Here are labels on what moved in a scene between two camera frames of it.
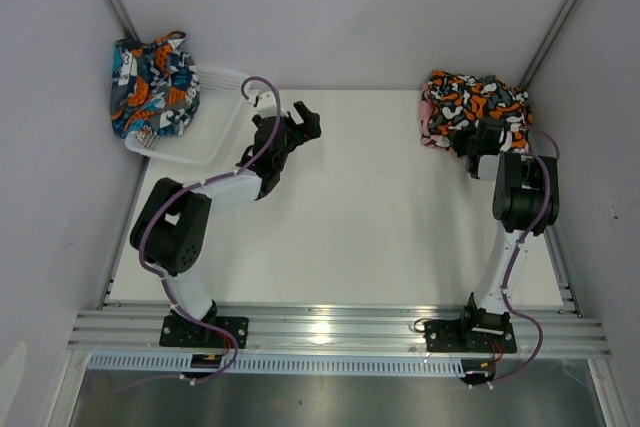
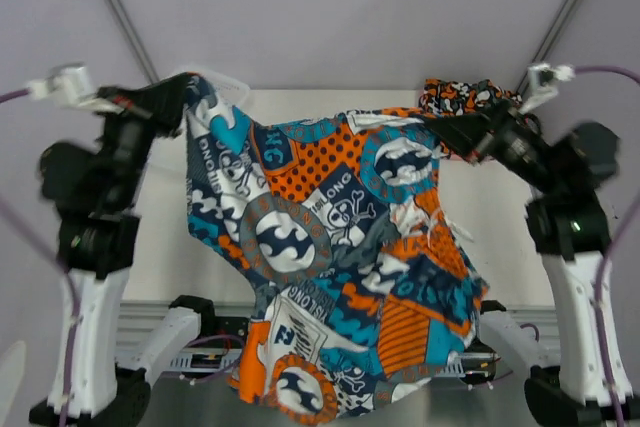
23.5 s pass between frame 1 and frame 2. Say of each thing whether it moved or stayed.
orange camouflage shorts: stayed
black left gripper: moved
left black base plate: stayed
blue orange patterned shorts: moved
